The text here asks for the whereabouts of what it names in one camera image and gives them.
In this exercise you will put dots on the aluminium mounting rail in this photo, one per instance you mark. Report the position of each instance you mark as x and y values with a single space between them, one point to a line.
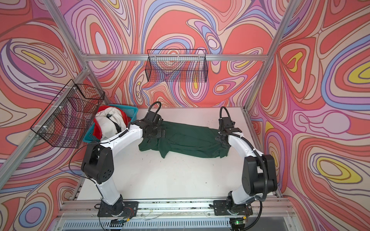
191 214

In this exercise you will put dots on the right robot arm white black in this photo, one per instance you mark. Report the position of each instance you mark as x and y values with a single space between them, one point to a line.
258 177

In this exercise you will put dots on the black wire basket wall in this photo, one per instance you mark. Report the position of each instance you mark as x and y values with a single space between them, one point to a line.
176 65
67 118

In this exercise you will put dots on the black wire basket back wall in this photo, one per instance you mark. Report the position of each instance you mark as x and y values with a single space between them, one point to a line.
176 65

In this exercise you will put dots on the teal plastic laundry basket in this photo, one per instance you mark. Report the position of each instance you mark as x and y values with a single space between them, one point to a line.
102 128

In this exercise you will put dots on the black wire basket left wall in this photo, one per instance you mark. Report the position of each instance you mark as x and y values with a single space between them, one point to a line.
67 118

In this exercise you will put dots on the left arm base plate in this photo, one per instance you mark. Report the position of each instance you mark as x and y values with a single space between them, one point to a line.
126 209

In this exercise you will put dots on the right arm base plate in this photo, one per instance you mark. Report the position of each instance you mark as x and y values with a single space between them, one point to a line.
228 208

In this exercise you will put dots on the green t shirt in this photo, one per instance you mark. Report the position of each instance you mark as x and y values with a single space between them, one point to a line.
190 140

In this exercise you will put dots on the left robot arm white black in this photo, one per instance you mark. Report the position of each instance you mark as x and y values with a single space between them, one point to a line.
98 161

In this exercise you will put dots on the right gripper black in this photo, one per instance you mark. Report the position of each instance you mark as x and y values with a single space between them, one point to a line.
218 138

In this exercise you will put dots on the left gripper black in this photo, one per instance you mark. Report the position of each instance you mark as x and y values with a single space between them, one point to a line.
160 134

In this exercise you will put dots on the red t shirt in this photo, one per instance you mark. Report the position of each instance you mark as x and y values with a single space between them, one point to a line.
124 114

